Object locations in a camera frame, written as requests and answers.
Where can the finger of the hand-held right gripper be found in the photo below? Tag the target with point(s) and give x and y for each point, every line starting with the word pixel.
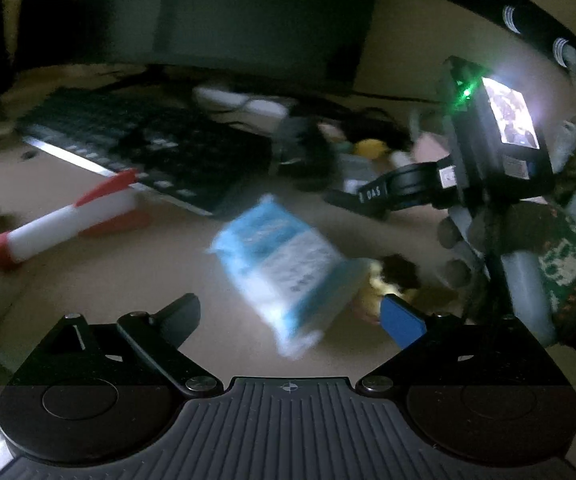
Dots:
pixel 345 200

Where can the red and white toy rocket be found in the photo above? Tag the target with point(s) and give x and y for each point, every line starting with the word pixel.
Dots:
pixel 68 222

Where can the black wall power rail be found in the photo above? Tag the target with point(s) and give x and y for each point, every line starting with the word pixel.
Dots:
pixel 483 2

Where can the blue tissue packet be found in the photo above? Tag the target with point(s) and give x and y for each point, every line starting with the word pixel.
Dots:
pixel 283 265

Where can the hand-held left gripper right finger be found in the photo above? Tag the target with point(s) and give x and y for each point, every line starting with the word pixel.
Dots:
pixel 400 320

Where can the black computer monitor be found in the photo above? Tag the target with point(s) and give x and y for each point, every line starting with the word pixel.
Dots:
pixel 268 20

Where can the white power strip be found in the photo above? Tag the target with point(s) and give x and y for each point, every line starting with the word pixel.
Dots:
pixel 238 100

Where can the black plush toy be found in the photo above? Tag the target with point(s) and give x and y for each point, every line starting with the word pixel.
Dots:
pixel 305 152

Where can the yellow spiky ball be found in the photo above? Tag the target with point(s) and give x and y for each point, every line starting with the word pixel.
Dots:
pixel 370 149

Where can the black keyboard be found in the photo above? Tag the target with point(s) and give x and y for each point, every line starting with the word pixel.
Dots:
pixel 133 135

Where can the yellow and brown toy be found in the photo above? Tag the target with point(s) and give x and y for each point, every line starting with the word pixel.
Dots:
pixel 398 272

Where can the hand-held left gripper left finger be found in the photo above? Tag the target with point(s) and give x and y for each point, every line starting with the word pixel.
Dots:
pixel 183 317

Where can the person's right hand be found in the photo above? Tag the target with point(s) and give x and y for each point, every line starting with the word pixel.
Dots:
pixel 455 230

